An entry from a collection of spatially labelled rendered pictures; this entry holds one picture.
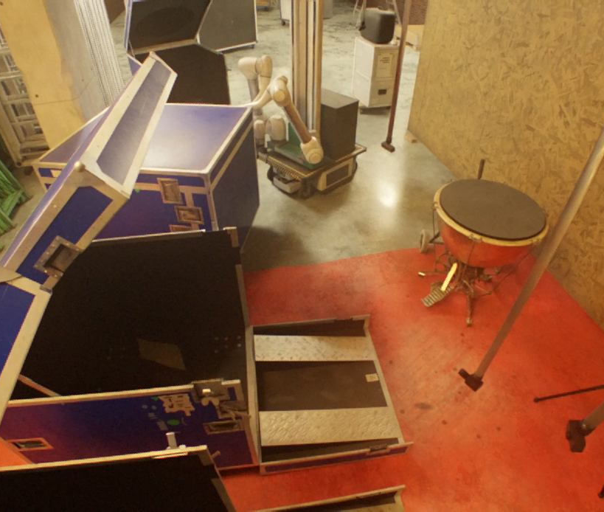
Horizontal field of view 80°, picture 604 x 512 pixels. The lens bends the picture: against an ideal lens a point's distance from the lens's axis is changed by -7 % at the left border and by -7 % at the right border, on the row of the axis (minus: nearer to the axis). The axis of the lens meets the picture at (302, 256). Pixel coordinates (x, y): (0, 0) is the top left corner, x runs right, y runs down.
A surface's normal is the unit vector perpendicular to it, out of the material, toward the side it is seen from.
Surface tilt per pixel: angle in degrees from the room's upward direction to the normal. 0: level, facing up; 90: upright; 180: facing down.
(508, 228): 0
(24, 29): 90
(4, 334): 46
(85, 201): 90
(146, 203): 90
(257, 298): 0
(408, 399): 0
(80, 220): 90
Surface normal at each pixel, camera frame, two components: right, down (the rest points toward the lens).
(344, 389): 0.03, -0.75
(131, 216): -0.15, 0.66
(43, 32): 0.22, 0.65
